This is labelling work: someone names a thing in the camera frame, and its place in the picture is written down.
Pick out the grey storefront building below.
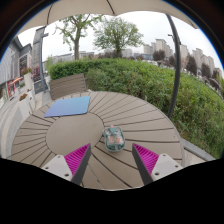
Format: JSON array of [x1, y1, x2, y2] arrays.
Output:
[[0, 35, 33, 101]]

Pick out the green hedge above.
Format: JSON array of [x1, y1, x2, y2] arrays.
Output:
[[48, 58, 224, 159]]

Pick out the tall thin-trunked tree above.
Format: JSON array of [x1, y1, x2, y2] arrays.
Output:
[[54, 13, 103, 61]]

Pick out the white planter with flowers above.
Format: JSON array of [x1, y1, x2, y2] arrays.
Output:
[[18, 93, 37, 118]]

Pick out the blue mouse pad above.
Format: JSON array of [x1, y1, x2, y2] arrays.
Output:
[[43, 95, 92, 119]]

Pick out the round leafy tree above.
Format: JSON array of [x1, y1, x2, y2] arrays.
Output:
[[93, 16, 145, 59]]

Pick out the dark curved parasol pole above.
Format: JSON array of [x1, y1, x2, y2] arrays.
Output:
[[165, 13, 182, 120]]

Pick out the grey sign pillar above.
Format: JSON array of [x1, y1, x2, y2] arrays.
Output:
[[32, 26, 50, 94]]

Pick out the tall white planter box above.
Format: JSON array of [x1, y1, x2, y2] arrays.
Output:
[[21, 67, 35, 92]]

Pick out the distant high-rise buildings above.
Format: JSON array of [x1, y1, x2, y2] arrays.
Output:
[[143, 38, 224, 79]]

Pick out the brown slatted outdoor chair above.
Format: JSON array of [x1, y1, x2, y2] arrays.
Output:
[[49, 73, 88, 101]]

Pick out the transparent teal computer mouse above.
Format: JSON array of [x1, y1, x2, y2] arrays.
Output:
[[102, 125, 126, 153]]

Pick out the beige parasol canopy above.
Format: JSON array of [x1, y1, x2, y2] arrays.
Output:
[[16, 0, 199, 36]]

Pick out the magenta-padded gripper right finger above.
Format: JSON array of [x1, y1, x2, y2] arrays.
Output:
[[131, 143, 184, 186]]

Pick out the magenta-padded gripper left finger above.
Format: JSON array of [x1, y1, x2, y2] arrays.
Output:
[[41, 143, 92, 187]]

